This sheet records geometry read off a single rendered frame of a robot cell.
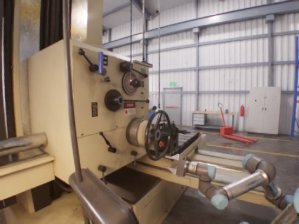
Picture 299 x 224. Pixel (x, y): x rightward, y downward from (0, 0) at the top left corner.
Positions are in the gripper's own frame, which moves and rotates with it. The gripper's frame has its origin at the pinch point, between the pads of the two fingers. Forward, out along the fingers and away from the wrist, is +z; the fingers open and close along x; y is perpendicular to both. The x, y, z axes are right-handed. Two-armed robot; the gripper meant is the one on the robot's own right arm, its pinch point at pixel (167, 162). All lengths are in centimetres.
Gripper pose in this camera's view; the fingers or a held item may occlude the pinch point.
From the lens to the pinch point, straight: 107.2
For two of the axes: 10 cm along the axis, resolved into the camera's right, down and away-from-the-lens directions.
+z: -8.5, -0.5, 5.3
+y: -4.9, -3.4, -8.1
